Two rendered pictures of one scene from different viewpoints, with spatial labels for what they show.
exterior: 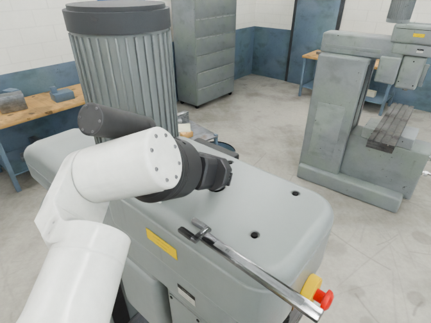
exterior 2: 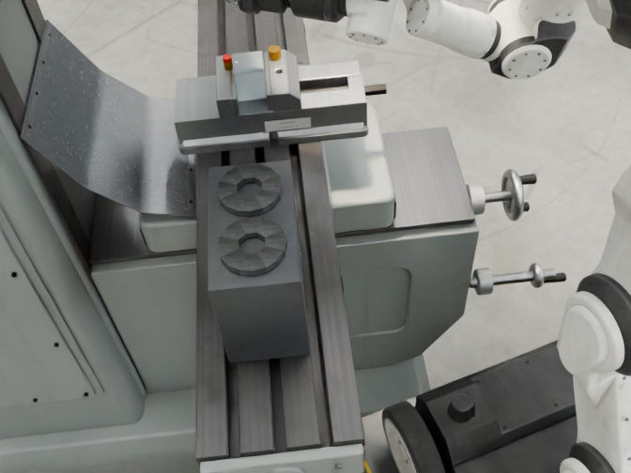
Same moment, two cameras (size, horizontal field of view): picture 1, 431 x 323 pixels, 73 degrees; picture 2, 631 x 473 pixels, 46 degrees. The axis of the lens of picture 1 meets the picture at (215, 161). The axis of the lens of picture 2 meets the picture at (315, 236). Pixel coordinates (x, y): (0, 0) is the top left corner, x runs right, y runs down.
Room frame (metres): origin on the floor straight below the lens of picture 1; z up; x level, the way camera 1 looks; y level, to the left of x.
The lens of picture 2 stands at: (-0.37, 0.64, 1.89)
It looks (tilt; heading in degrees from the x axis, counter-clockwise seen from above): 51 degrees down; 318
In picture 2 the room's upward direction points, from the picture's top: 5 degrees counter-clockwise
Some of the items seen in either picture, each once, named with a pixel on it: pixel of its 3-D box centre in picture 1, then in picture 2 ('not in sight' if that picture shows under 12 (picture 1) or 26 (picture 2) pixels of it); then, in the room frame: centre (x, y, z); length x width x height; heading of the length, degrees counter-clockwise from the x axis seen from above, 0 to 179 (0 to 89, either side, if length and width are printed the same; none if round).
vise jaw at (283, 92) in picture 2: not in sight; (282, 80); (0.44, -0.04, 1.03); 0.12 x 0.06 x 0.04; 139
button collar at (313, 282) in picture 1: (310, 290); not in sight; (0.33, -0.18, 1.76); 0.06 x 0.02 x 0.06; 140
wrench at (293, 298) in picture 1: (243, 263); not in sight; (0.29, -0.04, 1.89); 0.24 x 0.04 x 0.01; 48
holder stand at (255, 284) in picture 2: not in sight; (259, 258); (0.17, 0.27, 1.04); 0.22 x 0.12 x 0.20; 139
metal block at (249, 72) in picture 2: not in sight; (250, 76); (0.48, 0.00, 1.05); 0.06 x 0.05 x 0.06; 139
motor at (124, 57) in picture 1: (129, 84); not in sight; (0.64, 0.19, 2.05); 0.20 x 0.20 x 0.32
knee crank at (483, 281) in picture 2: not in sight; (517, 277); (0.03, -0.31, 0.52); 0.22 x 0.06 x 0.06; 50
